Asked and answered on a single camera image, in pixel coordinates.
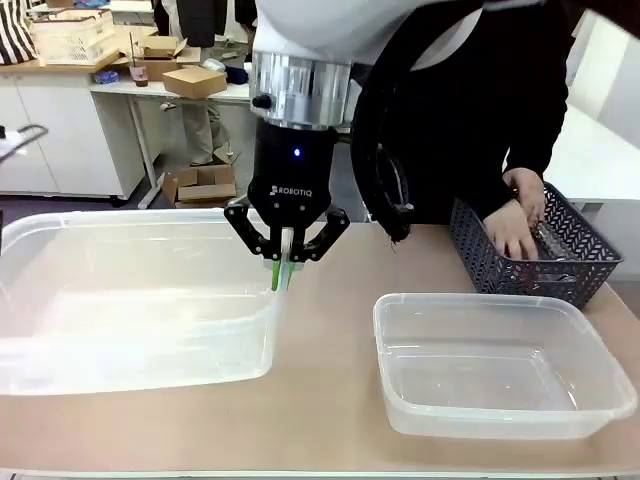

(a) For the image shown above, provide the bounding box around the person torso in black sweater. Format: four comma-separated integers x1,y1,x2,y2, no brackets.
399,0,587,226

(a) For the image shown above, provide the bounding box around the dark grey perforated basket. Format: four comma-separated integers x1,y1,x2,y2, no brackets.
448,181,626,311

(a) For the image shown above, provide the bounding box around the white table with metal legs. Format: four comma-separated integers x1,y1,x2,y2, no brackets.
89,74,252,210

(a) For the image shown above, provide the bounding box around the large open cardboard box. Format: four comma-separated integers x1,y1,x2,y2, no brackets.
160,164,239,209

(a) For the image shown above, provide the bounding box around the black sleeved robot cable bundle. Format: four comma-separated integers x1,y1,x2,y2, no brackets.
349,7,481,246

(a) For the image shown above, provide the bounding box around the person's right forearm black sleeve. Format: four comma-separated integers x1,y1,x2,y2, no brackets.
449,144,514,224

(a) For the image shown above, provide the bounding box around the closed cardboard box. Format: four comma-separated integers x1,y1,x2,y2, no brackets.
161,65,229,100

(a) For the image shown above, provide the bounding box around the person's right hand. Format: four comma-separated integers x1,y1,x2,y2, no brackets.
486,199,540,262

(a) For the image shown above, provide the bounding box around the black Robotiq right gripper body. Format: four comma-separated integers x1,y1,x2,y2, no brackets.
247,121,338,246

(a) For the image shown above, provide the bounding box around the person in beige trousers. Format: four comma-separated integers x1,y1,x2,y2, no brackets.
175,0,259,168

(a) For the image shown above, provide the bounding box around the small translucent plastic container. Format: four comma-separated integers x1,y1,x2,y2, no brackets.
372,291,640,442

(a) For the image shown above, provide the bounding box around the person's left forearm black sleeve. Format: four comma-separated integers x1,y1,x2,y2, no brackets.
504,59,572,177

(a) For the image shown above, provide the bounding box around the black white striped bag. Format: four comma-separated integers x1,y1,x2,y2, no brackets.
0,0,40,67

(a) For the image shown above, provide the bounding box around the large translucent plastic bin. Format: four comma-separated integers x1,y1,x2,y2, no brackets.
0,206,294,397

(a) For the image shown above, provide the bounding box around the crushed clear plastic bottle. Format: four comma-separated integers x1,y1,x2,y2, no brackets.
524,224,579,286

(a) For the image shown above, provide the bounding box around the person's left hand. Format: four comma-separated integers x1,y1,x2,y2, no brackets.
501,167,547,227

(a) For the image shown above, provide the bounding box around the white device with grey loop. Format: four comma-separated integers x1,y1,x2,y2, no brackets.
0,123,50,163

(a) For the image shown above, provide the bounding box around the white cabinet with wooden top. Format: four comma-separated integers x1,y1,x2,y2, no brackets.
0,58,147,199

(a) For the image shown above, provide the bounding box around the white plastic crate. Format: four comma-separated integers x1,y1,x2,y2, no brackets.
28,6,118,67

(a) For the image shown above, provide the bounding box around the drink cup with straw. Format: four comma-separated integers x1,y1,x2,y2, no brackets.
128,31,152,89

